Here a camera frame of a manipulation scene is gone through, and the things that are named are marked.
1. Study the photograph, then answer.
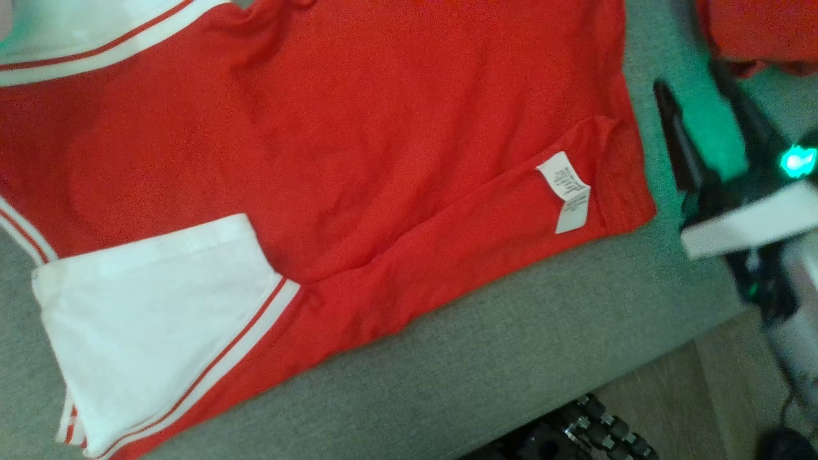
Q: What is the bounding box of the red and white jersey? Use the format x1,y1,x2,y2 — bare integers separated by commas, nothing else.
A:
0,0,658,460

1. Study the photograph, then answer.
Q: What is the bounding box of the plain red garment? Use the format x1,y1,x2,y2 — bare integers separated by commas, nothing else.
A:
696,0,818,79

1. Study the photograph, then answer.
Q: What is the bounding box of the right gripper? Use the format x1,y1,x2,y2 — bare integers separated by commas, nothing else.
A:
652,60,818,321

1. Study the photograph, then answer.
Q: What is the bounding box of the grey sofa seat cushion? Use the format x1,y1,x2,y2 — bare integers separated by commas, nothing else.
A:
0,0,818,460

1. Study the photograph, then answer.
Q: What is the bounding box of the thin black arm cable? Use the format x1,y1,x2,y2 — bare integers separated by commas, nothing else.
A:
775,383,807,438

